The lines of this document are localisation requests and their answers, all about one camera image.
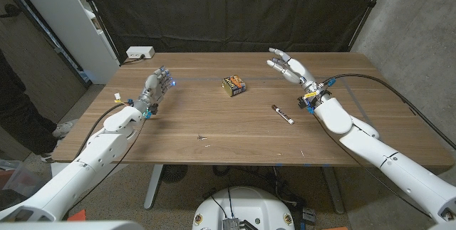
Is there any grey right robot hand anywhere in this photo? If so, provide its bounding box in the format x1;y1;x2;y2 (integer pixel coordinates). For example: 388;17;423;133
266;47;318;92

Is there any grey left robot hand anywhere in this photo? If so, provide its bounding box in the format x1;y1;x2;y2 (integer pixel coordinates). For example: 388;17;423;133
137;66;176;115

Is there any white power strip box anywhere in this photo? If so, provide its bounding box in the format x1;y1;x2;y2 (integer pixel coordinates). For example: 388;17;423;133
125;46;156;60

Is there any dark marker pen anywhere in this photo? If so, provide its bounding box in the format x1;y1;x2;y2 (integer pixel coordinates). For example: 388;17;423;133
271;104;296;125

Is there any small orange black box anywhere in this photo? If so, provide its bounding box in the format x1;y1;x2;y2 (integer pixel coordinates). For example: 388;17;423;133
221;75;247;98

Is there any black backdrop cloth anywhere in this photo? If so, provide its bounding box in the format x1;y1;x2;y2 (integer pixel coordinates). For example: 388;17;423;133
80;0;388;63

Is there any black round fan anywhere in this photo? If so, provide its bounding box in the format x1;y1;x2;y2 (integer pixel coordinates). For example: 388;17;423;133
162;164;189;184

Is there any black backdrop stand pole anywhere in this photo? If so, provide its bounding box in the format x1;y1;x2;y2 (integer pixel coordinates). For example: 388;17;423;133
347;0;393;52
73;0;124;63

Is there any white cabinet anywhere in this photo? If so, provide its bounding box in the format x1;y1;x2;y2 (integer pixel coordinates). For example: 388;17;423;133
10;0;120;85

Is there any brown wooden door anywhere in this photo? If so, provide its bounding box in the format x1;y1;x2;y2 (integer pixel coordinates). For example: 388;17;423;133
0;0;88;162

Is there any person in dark clothes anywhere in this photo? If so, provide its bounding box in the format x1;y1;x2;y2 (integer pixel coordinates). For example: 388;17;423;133
0;50;74;163

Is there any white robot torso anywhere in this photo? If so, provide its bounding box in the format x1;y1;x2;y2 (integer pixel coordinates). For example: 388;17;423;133
192;186;296;230

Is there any small grey floor box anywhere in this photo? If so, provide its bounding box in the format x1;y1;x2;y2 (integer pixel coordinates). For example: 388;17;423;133
301;207;317;224

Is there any clear plastic bin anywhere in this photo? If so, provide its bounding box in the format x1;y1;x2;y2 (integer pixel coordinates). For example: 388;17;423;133
0;158;36;199

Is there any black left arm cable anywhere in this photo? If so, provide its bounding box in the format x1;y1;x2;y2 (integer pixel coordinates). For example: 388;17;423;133
73;102;126;160

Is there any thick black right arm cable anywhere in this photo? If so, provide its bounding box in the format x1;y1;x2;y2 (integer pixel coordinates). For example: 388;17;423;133
320;73;456;151

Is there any black door handle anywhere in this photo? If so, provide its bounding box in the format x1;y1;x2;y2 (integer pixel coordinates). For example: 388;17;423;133
0;4;21;19

